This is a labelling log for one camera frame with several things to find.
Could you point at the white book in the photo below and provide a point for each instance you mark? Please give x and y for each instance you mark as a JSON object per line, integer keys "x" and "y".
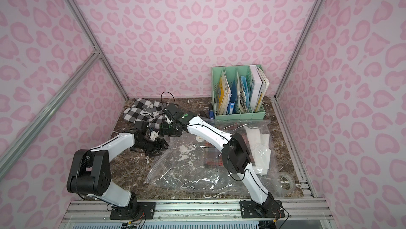
{"x": 259, "y": 85}

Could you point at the clear tape roll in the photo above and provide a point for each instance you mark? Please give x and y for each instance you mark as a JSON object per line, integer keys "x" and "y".
{"x": 288, "y": 183}

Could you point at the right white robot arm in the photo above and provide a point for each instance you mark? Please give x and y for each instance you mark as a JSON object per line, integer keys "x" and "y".
{"x": 235, "y": 155}

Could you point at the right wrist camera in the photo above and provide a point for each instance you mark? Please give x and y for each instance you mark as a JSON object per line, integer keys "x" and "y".
{"x": 173, "y": 112}

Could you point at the white folded shirt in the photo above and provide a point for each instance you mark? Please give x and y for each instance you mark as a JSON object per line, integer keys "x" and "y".
{"x": 260, "y": 150}

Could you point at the clear plastic vacuum bag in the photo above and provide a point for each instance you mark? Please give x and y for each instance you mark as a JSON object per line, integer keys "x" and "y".
{"x": 193, "y": 165}

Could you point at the green desk file organizer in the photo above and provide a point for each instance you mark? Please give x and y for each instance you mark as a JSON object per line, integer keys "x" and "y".
{"x": 242, "y": 75}

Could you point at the red plaid shirt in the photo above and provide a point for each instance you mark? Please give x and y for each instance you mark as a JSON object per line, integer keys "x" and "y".
{"x": 212, "y": 157}

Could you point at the yellow book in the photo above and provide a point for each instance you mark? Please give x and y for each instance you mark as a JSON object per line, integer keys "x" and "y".
{"x": 223, "y": 94}

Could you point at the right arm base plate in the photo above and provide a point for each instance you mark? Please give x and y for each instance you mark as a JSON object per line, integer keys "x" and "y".
{"x": 250, "y": 209}

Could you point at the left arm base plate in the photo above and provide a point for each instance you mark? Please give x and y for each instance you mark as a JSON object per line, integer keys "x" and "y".
{"x": 141, "y": 210}

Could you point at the blue marker box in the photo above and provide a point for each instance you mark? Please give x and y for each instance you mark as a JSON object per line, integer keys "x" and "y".
{"x": 211, "y": 111}

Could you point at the black small object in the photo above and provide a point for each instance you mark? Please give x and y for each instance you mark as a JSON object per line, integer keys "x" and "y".
{"x": 203, "y": 114}

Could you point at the blue folder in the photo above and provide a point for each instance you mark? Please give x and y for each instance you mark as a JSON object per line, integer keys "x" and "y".
{"x": 233, "y": 102}

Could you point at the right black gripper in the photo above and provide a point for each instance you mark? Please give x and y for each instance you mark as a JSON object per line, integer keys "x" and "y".
{"x": 168, "y": 129}

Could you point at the black white checkered shirt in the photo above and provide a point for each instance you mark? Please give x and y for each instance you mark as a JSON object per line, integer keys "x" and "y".
{"x": 148, "y": 111}

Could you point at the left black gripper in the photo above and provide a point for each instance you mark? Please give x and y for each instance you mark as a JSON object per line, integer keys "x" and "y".
{"x": 158, "y": 144}

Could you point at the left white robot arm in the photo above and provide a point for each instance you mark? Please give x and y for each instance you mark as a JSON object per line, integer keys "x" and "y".
{"x": 90, "y": 172}

